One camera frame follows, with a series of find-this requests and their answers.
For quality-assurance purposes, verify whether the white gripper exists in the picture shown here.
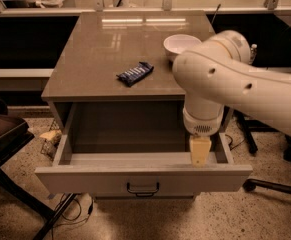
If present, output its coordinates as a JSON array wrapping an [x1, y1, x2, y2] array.
[[183, 109, 223, 167]]

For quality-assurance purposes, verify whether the grey top drawer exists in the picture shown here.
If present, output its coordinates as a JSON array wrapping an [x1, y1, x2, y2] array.
[[34, 103, 253, 198]]

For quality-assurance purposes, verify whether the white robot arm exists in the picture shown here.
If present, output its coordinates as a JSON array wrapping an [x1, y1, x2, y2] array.
[[172, 31, 291, 167]]

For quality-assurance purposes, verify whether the grey drawer cabinet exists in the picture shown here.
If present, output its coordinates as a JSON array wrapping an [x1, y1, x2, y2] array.
[[40, 10, 247, 202]]

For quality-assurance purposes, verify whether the black office chair base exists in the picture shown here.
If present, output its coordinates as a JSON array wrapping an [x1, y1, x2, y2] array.
[[243, 136, 291, 195]]

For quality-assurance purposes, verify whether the blue snack bar wrapper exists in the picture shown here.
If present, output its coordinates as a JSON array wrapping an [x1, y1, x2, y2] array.
[[117, 62, 154, 87]]

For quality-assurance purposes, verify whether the white bowl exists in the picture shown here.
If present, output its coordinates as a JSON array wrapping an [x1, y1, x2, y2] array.
[[163, 34, 201, 62]]

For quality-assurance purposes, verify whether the clear water bottle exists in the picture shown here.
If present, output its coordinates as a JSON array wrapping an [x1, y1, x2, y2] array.
[[249, 44, 258, 65]]

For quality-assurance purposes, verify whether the dark brown chair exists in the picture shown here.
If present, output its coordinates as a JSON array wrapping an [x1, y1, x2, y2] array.
[[0, 98, 76, 240]]

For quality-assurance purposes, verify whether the black floor cable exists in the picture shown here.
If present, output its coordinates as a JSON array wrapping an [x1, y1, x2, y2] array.
[[51, 193, 95, 230]]

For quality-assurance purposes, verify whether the wire basket with items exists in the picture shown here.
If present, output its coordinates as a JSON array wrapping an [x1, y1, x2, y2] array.
[[40, 120, 62, 160]]

